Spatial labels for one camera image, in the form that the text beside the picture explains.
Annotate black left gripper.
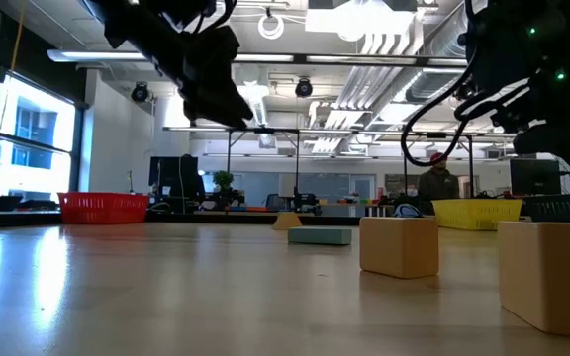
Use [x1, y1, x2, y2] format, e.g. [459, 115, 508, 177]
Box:
[153, 24, 255, 130]

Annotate orange cube block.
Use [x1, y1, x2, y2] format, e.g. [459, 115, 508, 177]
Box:
[359, 216, 440, 281]
[498, 221, 570, 340]

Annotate teal rectangular block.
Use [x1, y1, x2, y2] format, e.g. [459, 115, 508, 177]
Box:
[287, 226, 353, 247]

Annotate black computer monitor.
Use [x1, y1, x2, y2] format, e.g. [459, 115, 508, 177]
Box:
[148, 155, 201, 199]
[509, 157, 562, 197]

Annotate dark plastic basket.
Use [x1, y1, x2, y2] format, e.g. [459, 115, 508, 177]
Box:
[524, 193, 570, 223]

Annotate green potted plant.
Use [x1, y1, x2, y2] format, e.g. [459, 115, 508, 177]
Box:
[213, 170, 236, 209]

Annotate black round ceiling spotlight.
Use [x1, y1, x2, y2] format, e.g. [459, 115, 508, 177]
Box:
[294, 78, 314, 99]
[130, 82, 150, 104]

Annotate yellow plastic basket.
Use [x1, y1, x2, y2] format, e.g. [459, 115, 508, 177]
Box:
[431, 198, 524, 231]

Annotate orange wedge block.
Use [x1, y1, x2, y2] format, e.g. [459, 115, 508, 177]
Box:
[271, 211, 304, 231]

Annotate person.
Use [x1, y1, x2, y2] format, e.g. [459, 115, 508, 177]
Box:
[417, 151, 460, 202]

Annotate red plastic basket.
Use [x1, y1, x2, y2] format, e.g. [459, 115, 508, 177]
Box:
[57, 192, 150, 225]

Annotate row of colourful toys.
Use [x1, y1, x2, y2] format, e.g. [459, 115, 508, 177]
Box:
[317, 196, 381, 207]

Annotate blue rounded object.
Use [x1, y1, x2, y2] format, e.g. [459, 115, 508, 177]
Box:
[393, 202, 424, 219]

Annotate large window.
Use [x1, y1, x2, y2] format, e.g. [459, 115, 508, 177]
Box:
[0, 73, 77, 204]

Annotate black metal frame stand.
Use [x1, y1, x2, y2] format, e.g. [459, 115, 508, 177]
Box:
[402, 131, 475, 199]
[225, 127, 302, 209]

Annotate white coiled cable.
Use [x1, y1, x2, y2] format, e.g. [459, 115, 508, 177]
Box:
[257, 12, 285, 41]

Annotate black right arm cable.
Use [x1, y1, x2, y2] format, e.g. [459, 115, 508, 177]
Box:
[401, 46, 531, 168]

